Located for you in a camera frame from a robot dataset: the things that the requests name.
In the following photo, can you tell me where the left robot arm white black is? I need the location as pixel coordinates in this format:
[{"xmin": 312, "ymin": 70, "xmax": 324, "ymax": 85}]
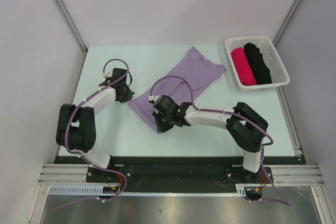
[{"xmin": 56, "ymin": 68, "xmax": 134, "ymax": 182}]

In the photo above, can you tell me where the purple t shirt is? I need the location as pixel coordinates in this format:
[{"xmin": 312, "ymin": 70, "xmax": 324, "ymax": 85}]
[{"xmin": 127, "ymin": 47, "xmax": 226, "ymax": 132}]

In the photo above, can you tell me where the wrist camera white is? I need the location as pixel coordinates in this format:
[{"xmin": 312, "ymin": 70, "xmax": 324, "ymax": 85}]
[
  {"xmin": 148, "ymin": 95, "xmax": 161, "ymax": 103},
  {"xmin": 102, "ymin": 71, "xmax": 113, "ymax": 78}
]

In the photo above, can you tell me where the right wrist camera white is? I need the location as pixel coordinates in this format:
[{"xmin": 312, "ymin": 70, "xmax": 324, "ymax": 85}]
[{"xmin": 148, "ymin": 95, "xmax": 161, "ymax": 103}]

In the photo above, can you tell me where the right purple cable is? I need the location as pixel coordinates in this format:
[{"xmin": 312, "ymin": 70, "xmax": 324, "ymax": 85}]
[{"xmin": 151, "ymin": 76, "xmax": 292, "ymax": 207}]

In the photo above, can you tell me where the purple cable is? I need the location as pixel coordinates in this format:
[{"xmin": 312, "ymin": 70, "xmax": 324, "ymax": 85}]
[
  {"xmin": 151, "ymin": 76, "xmax": 292, "ymax": 207},
  {"xmin": 64, "ymin": 58, "xmax": 132, "ymax": 204}
]

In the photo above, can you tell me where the rolled black t shirt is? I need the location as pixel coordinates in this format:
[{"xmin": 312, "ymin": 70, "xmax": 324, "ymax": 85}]
[{"xmin": 244, "ymin": 43, "xmax": 272, "ymax": 85}]

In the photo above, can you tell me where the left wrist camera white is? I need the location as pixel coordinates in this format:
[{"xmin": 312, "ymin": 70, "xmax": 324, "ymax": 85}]
[{"xmin": 102, "ymin": 71, "xmax": 113, "ymax": 78}]

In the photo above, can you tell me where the rolled red t shirt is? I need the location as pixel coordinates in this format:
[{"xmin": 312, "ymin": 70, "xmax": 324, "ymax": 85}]
[{"xmin": 231, "ymin": 47, "xmax": 257, "ymax": 86}]

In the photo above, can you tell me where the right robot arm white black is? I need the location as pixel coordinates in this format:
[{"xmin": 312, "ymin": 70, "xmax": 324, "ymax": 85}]
[{"xmin": 149, "ymin": 95, "xmax": 268, "ymax": 183}]

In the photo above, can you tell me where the white slotted cable duct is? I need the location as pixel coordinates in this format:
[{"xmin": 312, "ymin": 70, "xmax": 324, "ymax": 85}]
[{"xmin": 48, "ymin": 184, "xmax": 263, "ymax": 198}]

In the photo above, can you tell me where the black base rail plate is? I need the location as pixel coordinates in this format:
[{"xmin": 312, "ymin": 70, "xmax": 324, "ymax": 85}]
[{"xmin": 54, "ymin": 155, "xmax": 275, "ymax": 193}]

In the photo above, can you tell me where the white plastic basket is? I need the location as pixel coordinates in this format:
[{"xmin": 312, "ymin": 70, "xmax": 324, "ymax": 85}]
[{"xmin": 225, "ymin": 35, "xmax": 290, "ymax": 92}]

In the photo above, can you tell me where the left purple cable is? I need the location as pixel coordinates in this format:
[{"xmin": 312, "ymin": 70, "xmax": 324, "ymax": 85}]
[{"xmin": 64, "ymin": 58, "xmax": 132, "ymax": 204}]

